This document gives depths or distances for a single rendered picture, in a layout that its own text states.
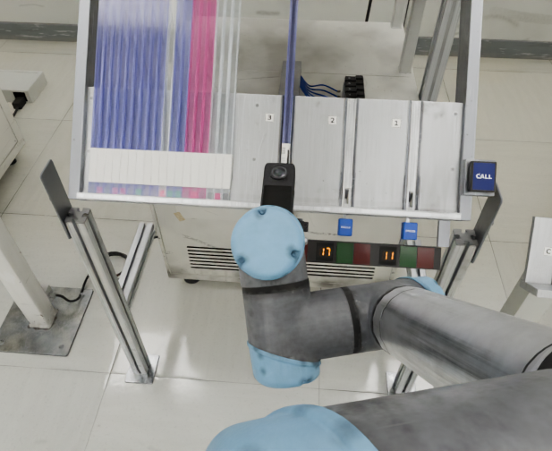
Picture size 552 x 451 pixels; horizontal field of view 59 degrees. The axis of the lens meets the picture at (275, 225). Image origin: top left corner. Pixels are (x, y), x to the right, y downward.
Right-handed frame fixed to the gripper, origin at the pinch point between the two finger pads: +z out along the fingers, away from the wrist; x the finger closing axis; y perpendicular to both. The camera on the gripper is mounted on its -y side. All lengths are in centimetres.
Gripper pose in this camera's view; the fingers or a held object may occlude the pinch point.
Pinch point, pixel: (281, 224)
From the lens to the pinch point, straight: 84.2
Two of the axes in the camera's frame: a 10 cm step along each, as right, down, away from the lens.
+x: 10.0, 0.6, -0.5
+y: -0.6, 10.0, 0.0
